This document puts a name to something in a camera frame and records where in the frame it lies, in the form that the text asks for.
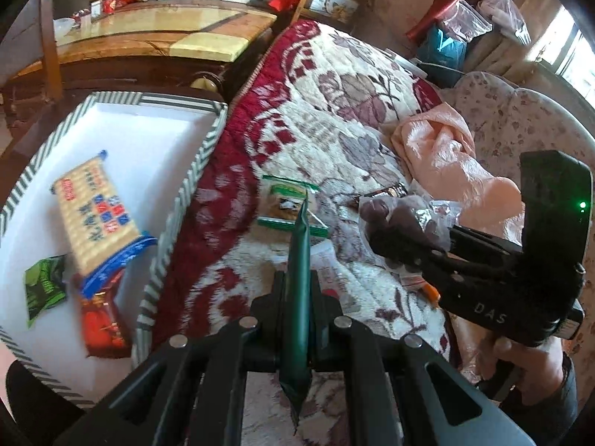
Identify clear plastic snack bag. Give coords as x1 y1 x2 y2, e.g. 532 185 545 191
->
358 193 461 284

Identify red snack packet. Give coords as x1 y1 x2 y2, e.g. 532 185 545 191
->
77 269 133 358

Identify teal bag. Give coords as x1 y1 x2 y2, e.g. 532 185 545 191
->
416 25 468 72

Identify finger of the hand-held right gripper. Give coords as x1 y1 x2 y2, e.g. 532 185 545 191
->
421 225 528 265
372 230 447 289

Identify dark brown snack wrapper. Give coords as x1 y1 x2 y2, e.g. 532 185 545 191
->
358 185 410 207

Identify wooden sideboard table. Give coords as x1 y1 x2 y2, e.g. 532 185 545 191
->
0 0 277 103

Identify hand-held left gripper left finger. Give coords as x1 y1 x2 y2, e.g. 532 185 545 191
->
51 272 286 446

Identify wooden post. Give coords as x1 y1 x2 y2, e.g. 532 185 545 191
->
39 0 63 103

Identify brass round knob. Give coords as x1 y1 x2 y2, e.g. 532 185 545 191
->
190 72 221 92

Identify floral plush blanket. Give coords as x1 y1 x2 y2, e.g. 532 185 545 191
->
153 19 466 446

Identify peach cloth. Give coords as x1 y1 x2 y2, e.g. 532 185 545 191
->
390 102 533 252

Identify green white striped box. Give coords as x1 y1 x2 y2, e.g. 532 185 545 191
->
0 90 229 410

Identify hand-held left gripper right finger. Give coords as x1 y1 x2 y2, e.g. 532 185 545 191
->
309 272 540 446

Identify floral sofa cover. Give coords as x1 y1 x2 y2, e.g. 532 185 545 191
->
453 72 595 354

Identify dark green cracker packet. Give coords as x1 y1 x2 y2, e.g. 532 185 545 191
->
279 195 313 435

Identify person's right forearm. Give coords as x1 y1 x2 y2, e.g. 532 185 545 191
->
499 353 582 446

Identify clear cracker packet green edges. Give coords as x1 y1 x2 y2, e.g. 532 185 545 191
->
257 174 328 237

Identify yellow seat cushion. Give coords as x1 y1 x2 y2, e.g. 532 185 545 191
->
170 30 256 62

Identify small green snack packet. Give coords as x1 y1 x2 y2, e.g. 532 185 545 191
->
23 255 70 328

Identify large clear white packet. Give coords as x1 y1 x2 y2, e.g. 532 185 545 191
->
311 240 347 293

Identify beige cracker packet blue ends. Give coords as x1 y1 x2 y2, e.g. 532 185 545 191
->
51 150 159 295

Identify person's right hand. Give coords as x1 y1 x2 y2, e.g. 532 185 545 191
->
493 337 566 399

